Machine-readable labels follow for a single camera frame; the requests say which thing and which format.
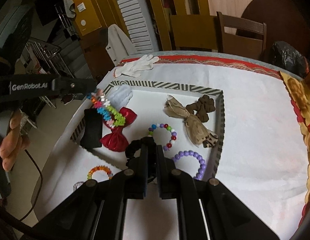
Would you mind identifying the white louvered door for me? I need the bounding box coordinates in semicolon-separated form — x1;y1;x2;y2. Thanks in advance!
116;0;159;53

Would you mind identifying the black scrunchie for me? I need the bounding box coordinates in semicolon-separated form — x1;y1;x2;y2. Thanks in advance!
125;137;156;170

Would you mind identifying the multicolour bead bracelet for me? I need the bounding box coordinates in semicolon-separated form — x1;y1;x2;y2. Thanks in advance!
147;122;178;152

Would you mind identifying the black fabric headband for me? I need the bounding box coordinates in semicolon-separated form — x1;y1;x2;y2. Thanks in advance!
80;108;103;150

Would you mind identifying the colourful snowflake piece bracelet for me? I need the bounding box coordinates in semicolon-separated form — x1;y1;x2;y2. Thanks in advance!
86;89;126;129

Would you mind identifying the orange red patterned blanket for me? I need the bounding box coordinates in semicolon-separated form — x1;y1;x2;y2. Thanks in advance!
280;72;310;224

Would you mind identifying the red satin bow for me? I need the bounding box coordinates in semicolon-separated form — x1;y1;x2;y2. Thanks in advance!
99;106;137;152

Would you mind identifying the white jacket on chair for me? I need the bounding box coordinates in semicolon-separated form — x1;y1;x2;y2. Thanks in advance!
106;24;138;66

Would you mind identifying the white cotton glove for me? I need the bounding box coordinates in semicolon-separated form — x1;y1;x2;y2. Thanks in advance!
114;55;159;78

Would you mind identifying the black plastic bag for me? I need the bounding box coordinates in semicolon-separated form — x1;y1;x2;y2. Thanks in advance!
269;41;309;78

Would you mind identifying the person's left hand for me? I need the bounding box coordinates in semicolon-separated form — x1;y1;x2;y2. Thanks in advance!
0;109;30;172

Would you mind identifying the round dark wooden tabletop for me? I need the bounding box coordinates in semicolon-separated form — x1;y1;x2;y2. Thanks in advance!
242;0;310;62

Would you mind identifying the dark wooden chair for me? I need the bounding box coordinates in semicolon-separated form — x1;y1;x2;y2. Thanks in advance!
217;11;267;60

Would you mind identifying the metal stair railing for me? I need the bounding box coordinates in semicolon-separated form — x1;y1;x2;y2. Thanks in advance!
25;37;75;78

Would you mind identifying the dark brown hair clip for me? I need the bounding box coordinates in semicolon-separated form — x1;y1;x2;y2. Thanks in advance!
186;95;216;123

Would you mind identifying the beige burlap bow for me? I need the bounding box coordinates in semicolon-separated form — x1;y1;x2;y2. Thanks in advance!
163;95;218;148

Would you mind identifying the purple bead bracelet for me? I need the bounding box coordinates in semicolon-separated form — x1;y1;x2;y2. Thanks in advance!
172;150;208;181

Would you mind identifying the white table cloth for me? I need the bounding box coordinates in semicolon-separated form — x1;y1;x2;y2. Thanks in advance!
35;63;308;239

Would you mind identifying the white wall switch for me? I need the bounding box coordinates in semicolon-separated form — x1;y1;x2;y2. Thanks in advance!
77;2;86;12

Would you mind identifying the orange rainbow crystal bracelet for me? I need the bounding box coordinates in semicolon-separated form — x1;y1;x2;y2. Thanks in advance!
87;165;114;181

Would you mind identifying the striped black white tray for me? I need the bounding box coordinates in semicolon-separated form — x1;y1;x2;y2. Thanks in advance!
61;81;225;186

